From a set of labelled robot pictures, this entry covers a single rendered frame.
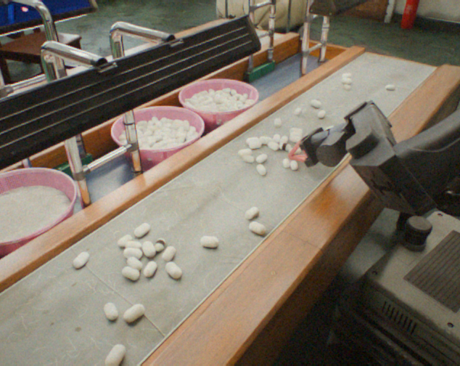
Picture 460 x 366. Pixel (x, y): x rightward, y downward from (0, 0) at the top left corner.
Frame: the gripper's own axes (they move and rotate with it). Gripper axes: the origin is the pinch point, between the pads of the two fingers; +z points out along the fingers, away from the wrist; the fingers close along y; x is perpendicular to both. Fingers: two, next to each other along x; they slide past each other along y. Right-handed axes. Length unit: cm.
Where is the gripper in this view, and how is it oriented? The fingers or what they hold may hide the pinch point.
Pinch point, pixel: (291, 155)
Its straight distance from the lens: 108.9
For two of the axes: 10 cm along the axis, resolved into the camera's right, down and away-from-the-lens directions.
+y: -6.1, 4.6, -6.4
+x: 5.0, 8.5, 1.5
